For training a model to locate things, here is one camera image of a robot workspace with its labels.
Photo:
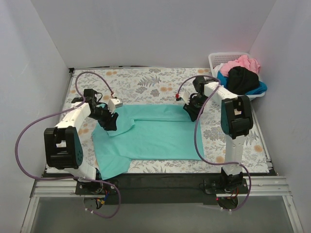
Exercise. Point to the pink t shirt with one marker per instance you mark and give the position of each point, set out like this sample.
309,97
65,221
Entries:
243,61

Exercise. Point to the floral table cloth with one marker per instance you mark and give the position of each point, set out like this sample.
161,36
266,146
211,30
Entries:
156,86

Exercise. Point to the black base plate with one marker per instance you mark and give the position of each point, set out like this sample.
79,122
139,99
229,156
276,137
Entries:
161,188

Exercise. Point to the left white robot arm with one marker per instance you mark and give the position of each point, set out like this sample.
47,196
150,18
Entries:
62,143

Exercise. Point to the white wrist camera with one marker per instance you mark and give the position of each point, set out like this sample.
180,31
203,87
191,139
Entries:
183,96
113,104

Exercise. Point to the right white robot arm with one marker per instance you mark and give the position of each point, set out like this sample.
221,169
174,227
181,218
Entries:
236,123

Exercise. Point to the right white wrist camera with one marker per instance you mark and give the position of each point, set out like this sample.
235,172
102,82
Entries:
183,96

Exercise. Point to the blue t shirt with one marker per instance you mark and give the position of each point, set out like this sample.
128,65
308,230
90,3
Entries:
257,91

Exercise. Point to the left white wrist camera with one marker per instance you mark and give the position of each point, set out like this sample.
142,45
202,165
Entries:
113,104

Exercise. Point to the white plastic laundry basket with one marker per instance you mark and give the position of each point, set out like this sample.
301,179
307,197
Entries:
223,57

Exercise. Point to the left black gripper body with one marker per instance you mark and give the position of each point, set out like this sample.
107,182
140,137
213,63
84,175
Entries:
107,117

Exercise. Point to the teal t shirt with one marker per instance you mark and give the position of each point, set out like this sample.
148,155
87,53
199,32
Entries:
146,132

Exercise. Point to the black t shirt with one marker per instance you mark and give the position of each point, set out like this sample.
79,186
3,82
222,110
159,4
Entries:
241,80

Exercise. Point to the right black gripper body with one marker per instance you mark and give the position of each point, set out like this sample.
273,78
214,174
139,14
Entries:
192,108

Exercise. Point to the aluminium frame rail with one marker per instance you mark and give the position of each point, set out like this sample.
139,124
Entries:
261,186

